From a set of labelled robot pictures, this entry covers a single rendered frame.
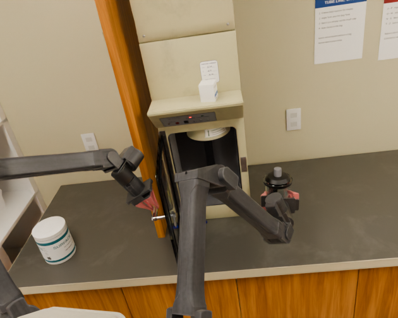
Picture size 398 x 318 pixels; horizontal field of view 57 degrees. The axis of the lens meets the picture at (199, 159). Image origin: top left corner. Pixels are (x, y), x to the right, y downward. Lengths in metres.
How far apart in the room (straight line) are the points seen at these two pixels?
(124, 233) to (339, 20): 1.30
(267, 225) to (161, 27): 0.71
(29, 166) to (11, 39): 0.95
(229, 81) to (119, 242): 0.81
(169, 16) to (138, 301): 1.08
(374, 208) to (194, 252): 0.99
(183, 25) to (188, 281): 0.79
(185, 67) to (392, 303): 1.21
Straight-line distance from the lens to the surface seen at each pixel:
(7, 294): 1.03
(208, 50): 1.26
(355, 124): 1.97
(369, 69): 1.88
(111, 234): 1.67
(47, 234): 1.56
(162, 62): 1.28
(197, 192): 0.87
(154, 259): 1.49
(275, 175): 1.39
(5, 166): 1.05
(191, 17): 1.24
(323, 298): 1.60
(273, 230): 1.16
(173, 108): 1.23
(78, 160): 1.13
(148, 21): 1.26
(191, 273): 0.85
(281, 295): 1.55
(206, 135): 1.40
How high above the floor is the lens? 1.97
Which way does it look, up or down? 30 degrees down
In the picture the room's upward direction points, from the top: 10 degrees counter-clockwise
